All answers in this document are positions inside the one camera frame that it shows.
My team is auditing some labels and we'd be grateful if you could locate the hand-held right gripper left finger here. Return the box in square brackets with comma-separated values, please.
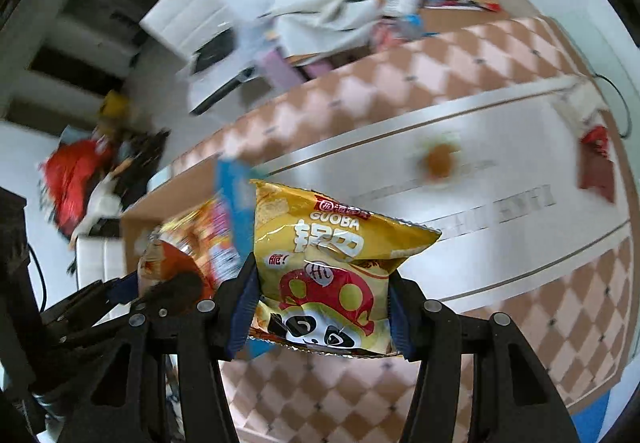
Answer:
[57, 265, 261, 443]

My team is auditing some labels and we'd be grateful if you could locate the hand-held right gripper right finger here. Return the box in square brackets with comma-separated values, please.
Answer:
[389, 273, 586, 443]

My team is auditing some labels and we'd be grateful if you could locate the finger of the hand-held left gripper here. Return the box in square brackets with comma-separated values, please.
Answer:
[145, 272, 213, 316]
[42, 272, 146, 339]

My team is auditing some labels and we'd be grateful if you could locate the orange snack packet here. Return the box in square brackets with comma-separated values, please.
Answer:
[137, 198, 251, 296]

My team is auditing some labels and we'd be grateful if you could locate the cardboard box with blue print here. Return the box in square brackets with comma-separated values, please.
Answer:
[120, 155, 273, 359]

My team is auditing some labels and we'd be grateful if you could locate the yellow panda snack packet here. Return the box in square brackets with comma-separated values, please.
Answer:
[250, 179, 442, 360]

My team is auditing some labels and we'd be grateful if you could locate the white padded chair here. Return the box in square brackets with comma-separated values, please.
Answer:
[140, 0, 261, 116]
[75, 235, 126, 294]

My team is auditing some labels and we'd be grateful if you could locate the checkered table mat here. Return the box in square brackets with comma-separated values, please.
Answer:
[165, 15, 633, 443]

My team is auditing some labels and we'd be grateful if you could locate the red plastic bag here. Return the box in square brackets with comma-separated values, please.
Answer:
[40, 138, 118, 236]

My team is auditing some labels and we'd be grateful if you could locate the black clutter pile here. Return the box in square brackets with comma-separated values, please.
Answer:
[112, 130, 171, 214]

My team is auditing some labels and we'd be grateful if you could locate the small orange round snack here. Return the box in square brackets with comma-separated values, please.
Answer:
[417, 140, 463, 181]

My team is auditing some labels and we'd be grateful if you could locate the yellow bag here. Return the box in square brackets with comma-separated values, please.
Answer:
[97, 90, 133, 124]

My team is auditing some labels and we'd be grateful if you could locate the black bag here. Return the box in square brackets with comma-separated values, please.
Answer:
[192, 28, 238, 74]

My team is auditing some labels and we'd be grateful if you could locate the pink box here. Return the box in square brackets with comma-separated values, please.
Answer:
[260, 45, 308, 94]

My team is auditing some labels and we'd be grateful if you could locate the dark red snack packet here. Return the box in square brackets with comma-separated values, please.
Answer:
[577, 123, 618, 206]

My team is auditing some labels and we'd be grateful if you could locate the white cloth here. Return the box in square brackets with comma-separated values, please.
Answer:
[260, 0, 396, 66]

